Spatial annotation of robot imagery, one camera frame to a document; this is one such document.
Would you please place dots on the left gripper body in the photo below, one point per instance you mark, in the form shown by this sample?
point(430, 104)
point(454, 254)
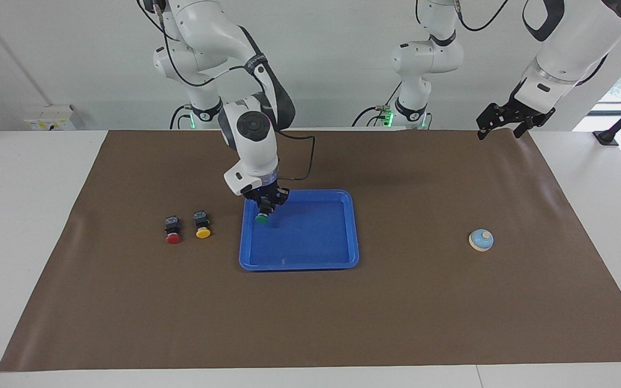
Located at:
point(515, 108)

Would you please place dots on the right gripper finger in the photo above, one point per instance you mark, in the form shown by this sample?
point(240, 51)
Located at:
point(262, 208)
point(279, 202)

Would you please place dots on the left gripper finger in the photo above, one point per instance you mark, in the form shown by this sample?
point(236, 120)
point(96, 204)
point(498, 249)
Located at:
point(526, 127)
point(489, 119)

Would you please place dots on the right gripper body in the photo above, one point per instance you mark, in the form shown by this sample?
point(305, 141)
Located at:
point(259, 192)

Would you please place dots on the green push button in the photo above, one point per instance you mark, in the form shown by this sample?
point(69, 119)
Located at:
point(261, 219)

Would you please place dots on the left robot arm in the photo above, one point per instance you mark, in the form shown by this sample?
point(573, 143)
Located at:
point(569, 48)

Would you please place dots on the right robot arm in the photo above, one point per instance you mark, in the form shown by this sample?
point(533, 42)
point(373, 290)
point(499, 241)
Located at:
point(246, 81)

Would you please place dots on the blue plastic tray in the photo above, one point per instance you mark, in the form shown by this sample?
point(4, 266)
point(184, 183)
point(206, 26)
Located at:
point(310, 237)

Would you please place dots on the light blue call bell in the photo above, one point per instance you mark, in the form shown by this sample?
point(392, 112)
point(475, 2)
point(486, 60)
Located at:
point(481, 241)

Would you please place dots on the yellow push button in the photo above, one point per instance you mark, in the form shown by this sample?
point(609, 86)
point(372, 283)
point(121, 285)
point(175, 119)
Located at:
point(202, 229)

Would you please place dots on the red push button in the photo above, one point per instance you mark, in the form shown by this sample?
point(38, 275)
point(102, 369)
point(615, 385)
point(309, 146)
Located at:
point(173, 233)

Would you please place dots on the white wall socket box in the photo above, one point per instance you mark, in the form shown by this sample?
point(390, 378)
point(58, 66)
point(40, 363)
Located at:
point(49, 118)

